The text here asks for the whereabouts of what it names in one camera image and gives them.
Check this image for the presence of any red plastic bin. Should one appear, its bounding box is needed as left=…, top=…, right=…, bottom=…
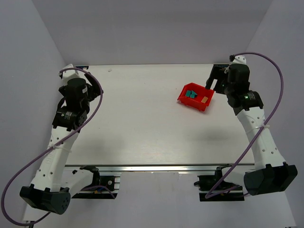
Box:
left=177, top=83, right=214, bottom=112

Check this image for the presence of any tan rectangular wood block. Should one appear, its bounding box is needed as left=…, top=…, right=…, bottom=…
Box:
left=201, top=96, right=208, bottom=103

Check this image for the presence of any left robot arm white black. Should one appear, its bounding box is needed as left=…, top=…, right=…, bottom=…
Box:
left=19, top=72, right=102, bottom=215

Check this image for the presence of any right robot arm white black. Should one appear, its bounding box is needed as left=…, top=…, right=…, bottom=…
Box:
left=205, top=64, right=298, bottom=199

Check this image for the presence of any teal cube wood block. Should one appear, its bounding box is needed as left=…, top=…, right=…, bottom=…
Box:
left=186, top=90, right=191, bottom=97

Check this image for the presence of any right blue corner label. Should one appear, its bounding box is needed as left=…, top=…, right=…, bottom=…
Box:
left=213, top=64, right=229, bottom=68

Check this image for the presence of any blue corner label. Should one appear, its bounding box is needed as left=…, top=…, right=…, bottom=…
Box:
left=76, top=66, right=89, bottom=70
left=213, top=64, right=229, bottom=68

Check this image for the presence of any left blue corner label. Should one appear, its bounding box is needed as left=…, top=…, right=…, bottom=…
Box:
left=76, top=66, right=89, bottom=70

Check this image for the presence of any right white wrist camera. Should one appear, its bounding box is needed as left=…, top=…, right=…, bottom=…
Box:
left=229, top=55, right=247, bottom=65

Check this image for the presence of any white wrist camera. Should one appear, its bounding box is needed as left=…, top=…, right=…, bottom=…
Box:
left=229, top=55, right=247, bottom=65
left=58, top=69, right=80, bottom=82

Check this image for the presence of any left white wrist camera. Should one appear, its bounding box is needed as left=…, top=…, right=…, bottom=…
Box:
left=58, top=69, right=80, bottom=82

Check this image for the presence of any aluminium table front rail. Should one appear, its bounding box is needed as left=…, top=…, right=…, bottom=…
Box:
left=64, top=164, right=256, bottom=173

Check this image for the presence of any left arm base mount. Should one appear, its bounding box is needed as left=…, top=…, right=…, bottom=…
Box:
left=72, top=165, right=121, bottom=200

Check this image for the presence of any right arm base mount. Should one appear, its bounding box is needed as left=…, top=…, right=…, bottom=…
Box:
left=193, top=165, right=245, bottom=202

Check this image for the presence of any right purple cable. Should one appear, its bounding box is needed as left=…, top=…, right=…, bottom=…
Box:
left=204, top=52, right=284, bottom=199

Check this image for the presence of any purple cable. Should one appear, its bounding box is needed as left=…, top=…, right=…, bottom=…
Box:
left=0, top=67, right=104, bottom=226
left=204, top=52, right=284, bottom=199

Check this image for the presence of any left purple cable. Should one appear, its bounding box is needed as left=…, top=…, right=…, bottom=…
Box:
left=0, top=67, right=104, bottom=226

